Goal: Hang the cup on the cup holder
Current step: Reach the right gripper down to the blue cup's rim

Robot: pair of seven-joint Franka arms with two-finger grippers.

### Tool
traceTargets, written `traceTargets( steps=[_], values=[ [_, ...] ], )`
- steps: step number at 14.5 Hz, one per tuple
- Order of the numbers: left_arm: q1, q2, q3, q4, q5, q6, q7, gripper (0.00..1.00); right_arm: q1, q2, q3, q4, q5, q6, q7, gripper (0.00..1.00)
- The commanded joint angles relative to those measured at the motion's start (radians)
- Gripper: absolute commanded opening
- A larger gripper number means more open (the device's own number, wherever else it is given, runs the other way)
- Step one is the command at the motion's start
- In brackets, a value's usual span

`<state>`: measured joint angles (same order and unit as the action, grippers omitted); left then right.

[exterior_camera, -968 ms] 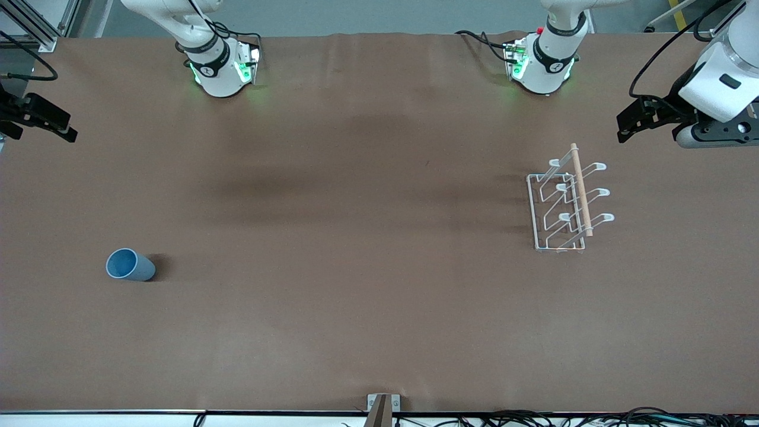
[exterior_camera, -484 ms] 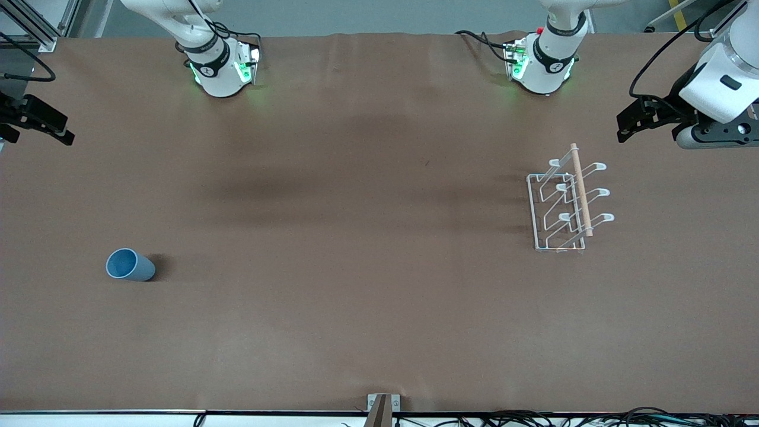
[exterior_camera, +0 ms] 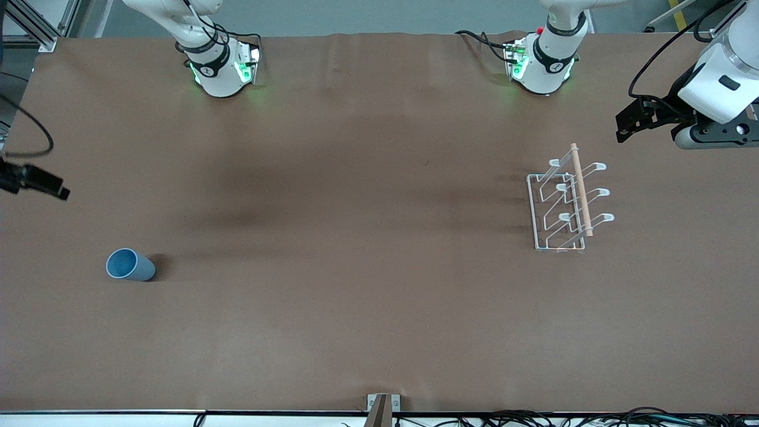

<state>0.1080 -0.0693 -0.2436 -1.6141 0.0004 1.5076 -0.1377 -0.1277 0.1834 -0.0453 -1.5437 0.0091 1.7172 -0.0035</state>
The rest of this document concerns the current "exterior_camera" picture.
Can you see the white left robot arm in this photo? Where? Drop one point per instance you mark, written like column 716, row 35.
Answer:
column 720, row 77

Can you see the metal table edge bracket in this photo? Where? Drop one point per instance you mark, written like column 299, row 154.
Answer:
column 372, row 402

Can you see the brown camera mount post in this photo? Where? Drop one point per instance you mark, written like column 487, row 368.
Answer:
column 379, row 414

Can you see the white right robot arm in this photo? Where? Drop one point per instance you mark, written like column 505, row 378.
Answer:
column 216, row 74

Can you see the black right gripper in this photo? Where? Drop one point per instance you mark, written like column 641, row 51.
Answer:
column 16, row 177

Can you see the aluminium frame profile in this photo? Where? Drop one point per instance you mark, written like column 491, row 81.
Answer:
column 682, row 16
column 41, row 26

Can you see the light blue cup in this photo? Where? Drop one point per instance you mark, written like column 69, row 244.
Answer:
column 130, row 265

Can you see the white table edge panel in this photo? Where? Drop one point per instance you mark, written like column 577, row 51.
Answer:
column 118, row 420

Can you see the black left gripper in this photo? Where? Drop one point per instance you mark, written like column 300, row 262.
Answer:
column 674, row 102

